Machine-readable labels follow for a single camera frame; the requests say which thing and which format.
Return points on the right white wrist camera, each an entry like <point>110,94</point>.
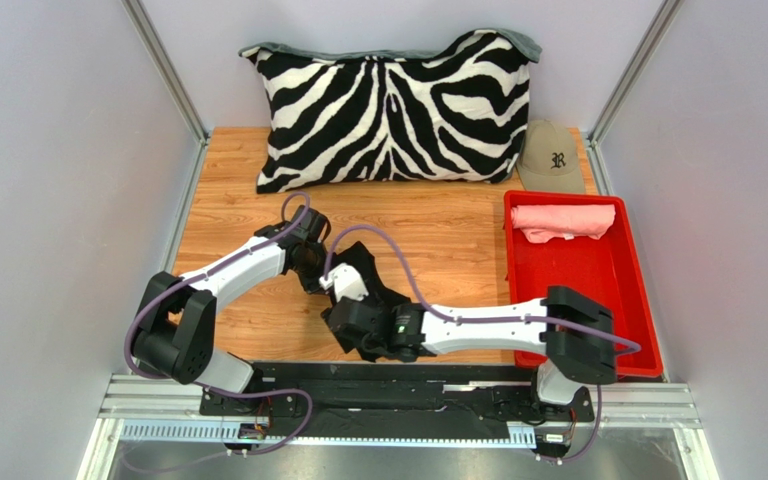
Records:
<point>344,282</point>

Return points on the left aluminium frame post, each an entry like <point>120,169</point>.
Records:
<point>149,35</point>

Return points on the aluminium frame post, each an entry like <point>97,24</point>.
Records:
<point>149,35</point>
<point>646,48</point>

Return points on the beige baseball cap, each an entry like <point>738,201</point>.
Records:
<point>549,161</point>

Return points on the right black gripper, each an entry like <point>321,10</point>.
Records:
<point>342,320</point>

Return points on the right aluminium frame post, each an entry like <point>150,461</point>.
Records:
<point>646,48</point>

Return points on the rolled pink t-shirt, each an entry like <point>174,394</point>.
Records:
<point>541,223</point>

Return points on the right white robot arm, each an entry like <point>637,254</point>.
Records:
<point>572,332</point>

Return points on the black t-shirt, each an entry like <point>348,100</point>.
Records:
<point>362,259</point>

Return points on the zebra striped pillow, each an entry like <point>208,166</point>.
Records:
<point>460,114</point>

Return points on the red plastic tray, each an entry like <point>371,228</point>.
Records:
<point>606,270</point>

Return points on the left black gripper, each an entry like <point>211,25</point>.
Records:
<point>311,284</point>

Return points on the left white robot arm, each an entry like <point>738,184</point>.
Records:
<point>173,332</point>

